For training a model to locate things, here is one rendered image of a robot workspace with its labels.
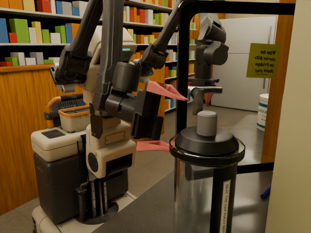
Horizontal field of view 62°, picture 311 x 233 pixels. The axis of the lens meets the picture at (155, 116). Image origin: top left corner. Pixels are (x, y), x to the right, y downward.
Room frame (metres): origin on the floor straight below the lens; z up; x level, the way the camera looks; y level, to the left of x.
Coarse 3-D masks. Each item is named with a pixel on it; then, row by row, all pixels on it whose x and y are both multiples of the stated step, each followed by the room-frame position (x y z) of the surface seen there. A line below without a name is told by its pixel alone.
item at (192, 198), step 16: (240, 144) 0.34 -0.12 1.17; (176, 160) 0.34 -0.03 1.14; (240, 160) 0.32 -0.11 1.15; (176, 176) 0.34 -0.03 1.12; (192, 176) 0.31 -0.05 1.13; (208, 176) 0.31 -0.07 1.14; (176, 192) 0.34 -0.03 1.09; (192, 192) 0.31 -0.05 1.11; (208, 192) 0.31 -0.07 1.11; (176, 208) 0.34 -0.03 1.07; (192, 208) 0.31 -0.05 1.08; (208, 208) 0.31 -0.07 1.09; (176, 224) 0.33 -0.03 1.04; (192, 224) 0.31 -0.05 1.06; (208, 224) 0.31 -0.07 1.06
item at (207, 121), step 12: (204, 120) 0.34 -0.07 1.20; (216, 120) 0.34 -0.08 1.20; (180, 132) 0.36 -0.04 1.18; (192, 132) 0.36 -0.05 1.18; (204, 132) 0.34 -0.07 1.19; (216, 132) 0.35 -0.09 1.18; (228, 132) 0.36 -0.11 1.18; (180, 144) 0.33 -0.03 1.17; (192, 144) 0.32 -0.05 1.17; (204, 144) 0.32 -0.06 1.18; (216, 144) 0.32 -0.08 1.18; (228, 144) 0.32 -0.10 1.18
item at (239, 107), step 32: (192, 32) 0.56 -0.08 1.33; (224, 32) 0.57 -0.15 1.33; (256, 32) 0.59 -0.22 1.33; (288, 32) 0.60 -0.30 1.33; (192, 64) 0.56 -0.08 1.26; (224, 64) 0.57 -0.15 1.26; (256, 64) 0.59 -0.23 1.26; (192, 96) 0.56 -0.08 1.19; (224, 96) 0.57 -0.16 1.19; (256, 96) 0.59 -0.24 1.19; (224, 128) 0.58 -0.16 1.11; (256, 128) 0.59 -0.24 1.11; (256, 160) 0.59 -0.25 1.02
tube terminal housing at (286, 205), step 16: (304, 0) 0.35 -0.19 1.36; (304, 16) 0.35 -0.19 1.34; (304, 32) 0.35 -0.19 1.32; (304, 48) 0.35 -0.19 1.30; (288, 64) 0.35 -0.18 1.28; (304, 64) 0.34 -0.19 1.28; (288, 80) 0.35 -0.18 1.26; (304, 80) 0.34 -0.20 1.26; (288, 96) 0.35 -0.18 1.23; (304, 96) 0.34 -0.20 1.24; (288, 112) 0.35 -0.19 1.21; (304, 112) 0.34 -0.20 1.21; (288, 128) 0.35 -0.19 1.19; (304, 128) 0.34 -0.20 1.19; (288, 144) 0.35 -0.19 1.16; (304, 144) 0.34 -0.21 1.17; (288, 160) 0.34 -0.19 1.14; (304, 160) 0.33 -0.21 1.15; (288, 176) 0.34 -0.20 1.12; (304, 176) 0.33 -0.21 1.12; (272, 192) 0.35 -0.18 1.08; (288, 192) 0.34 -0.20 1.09; (304, 192) 0.33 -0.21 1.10; (272, 208) 0.35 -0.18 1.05; (288, 208) 0.34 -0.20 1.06; (304, 208) 0.33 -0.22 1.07; (272, 224) 0.35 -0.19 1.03; (288, 224) 0.34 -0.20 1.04; (304, 224) 0.33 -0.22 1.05
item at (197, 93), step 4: (196, 92) 0.55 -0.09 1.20; (200, 92) 0.54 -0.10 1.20; (196, 96) 0.54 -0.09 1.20; (200, 96) 0.54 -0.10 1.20; (196, 100) 0.55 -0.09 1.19; (200, 100) 0.55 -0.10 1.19; (196, 104) 0.55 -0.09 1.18; (200, 104) 0.55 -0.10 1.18; (196, 108) 0.55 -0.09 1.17; (200, 108) 0.55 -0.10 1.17; (196, 112) 0.55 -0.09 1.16
